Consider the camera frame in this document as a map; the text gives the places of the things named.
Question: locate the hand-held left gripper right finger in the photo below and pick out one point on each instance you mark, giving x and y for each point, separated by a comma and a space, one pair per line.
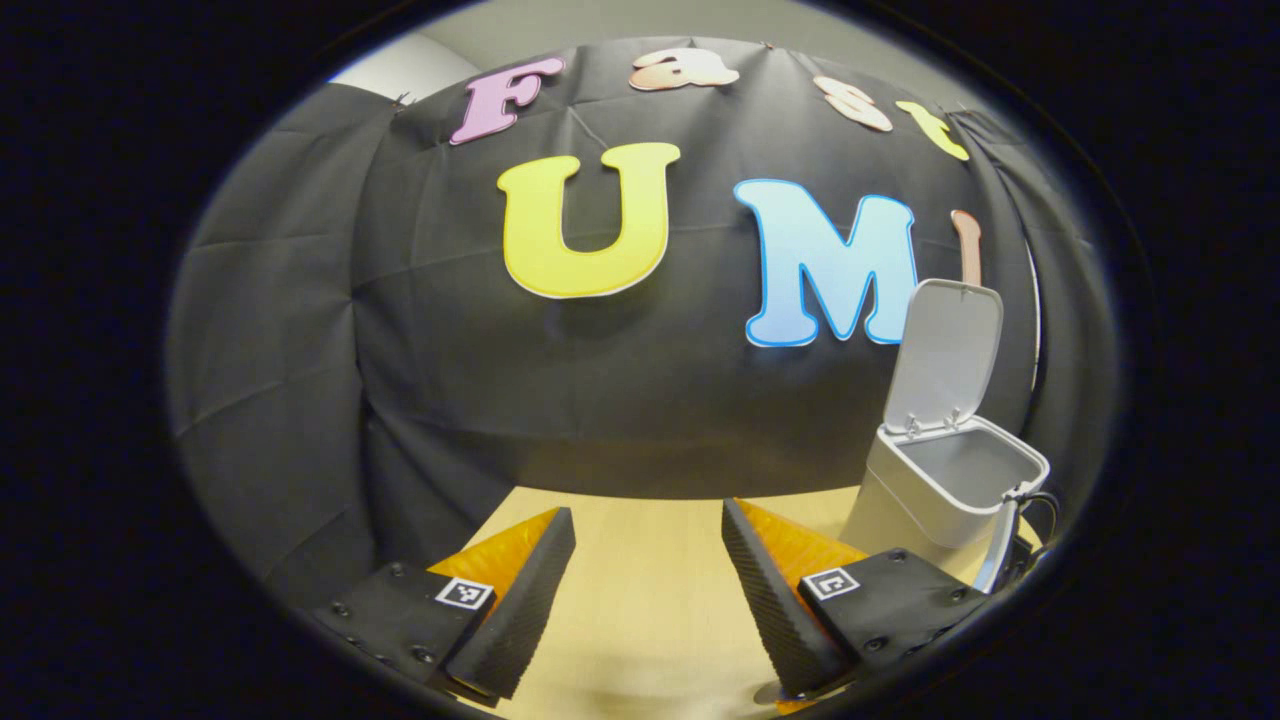
770, 620

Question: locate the wooden desktop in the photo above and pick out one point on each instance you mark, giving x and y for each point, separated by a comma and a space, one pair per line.
650, 600

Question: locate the black backdrop cloth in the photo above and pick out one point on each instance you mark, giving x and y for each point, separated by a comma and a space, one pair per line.
640, 380

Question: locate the white desktop garbage bin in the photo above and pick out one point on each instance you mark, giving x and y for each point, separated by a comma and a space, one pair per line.
945, 350

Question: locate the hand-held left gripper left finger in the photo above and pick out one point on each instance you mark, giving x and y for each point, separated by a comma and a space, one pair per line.
530, 620

